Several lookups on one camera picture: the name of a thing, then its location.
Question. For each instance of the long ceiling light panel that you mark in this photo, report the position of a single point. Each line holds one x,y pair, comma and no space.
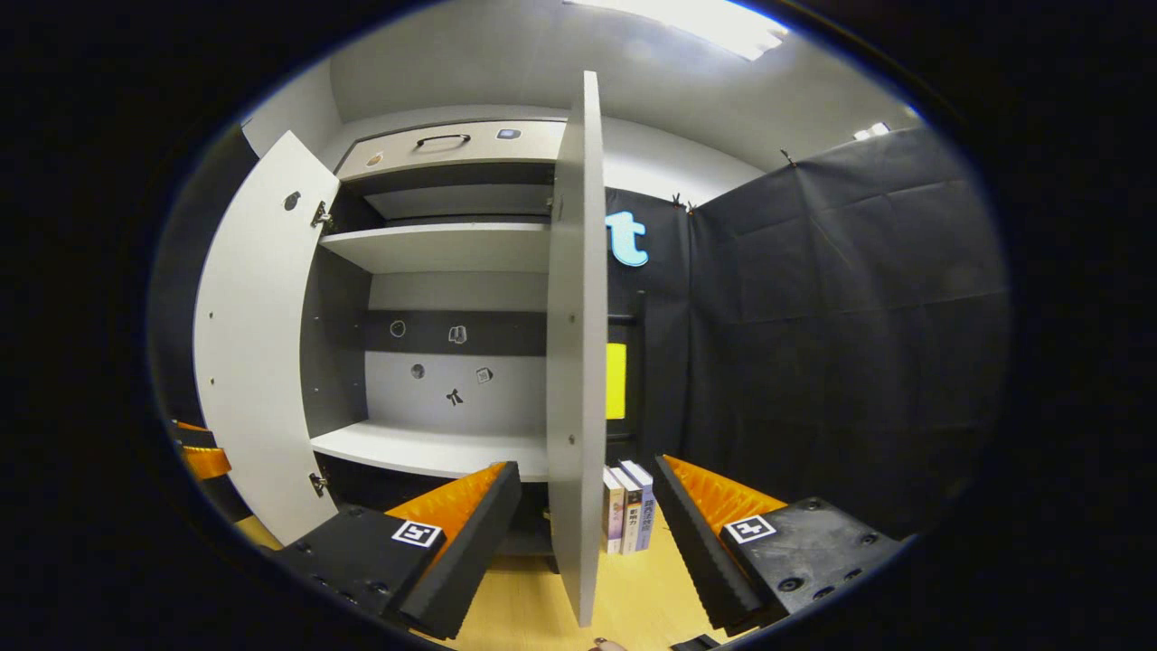
696,23

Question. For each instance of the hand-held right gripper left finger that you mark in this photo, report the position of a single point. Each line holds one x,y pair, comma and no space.
475,553

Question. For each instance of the blue book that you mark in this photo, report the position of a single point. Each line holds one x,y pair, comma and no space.
645,506

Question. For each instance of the grey cabinet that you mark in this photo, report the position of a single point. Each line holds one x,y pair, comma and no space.
434,249

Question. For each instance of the grey book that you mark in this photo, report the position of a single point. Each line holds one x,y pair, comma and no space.
631,515

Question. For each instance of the small ceiling light panel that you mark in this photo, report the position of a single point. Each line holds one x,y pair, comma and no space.
872,132

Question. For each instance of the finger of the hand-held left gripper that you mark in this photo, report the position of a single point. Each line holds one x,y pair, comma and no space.
210,463
194,436

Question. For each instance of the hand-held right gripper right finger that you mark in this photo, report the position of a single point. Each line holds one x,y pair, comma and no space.
698,553

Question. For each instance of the white book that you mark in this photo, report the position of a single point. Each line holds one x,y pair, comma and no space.
612,520

